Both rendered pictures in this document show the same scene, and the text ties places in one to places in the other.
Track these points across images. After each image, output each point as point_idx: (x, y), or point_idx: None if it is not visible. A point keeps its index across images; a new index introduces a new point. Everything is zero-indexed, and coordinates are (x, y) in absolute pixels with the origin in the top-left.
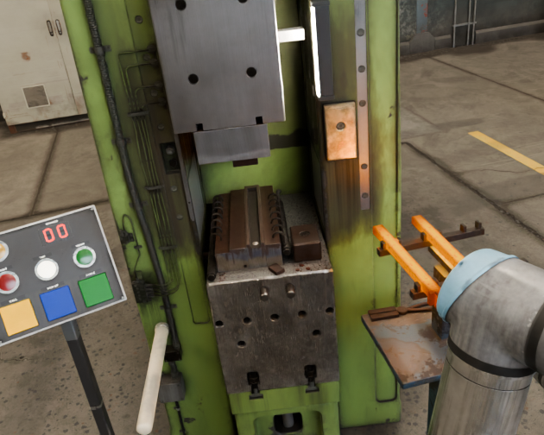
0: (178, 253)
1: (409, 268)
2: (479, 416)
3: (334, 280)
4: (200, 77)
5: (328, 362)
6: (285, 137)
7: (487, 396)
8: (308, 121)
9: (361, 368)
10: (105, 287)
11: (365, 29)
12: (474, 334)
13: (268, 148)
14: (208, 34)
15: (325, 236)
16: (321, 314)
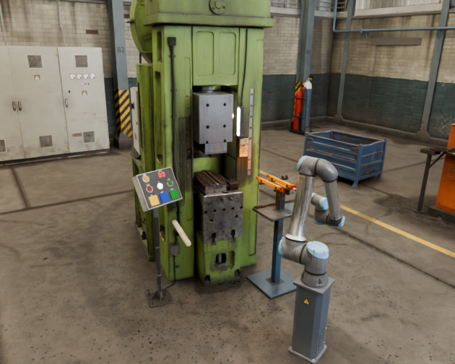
0: (185, 190)
1: (272, 184)
2: (306, 185)
3: None
4: (209, 126)
5: (239, 228)
6: None
7: (308, 181)
8: None
9: (243, 240)
10: (177, 193)
11: (252, 115)
12: (305, 169)
13: (226, 149)
14: (214, 113)
15: None
16: (238, 209)
